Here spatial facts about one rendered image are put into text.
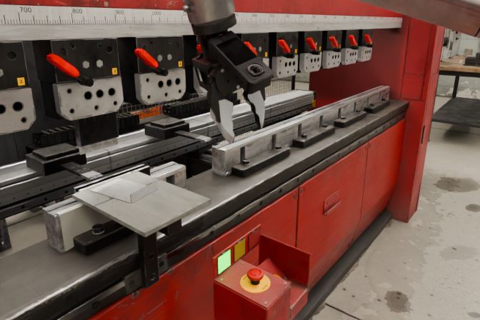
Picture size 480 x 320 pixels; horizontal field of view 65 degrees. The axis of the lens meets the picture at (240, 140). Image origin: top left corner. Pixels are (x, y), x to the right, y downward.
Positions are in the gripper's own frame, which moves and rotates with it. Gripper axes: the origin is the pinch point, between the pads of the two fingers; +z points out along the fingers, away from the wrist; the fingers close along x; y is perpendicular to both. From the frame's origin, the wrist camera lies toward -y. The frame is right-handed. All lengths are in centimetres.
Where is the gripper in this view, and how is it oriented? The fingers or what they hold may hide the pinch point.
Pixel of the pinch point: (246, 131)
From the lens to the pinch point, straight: 67.5
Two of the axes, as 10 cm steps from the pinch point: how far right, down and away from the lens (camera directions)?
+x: -8.3, 4.3, -3.5
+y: -5.1, -3.4, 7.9
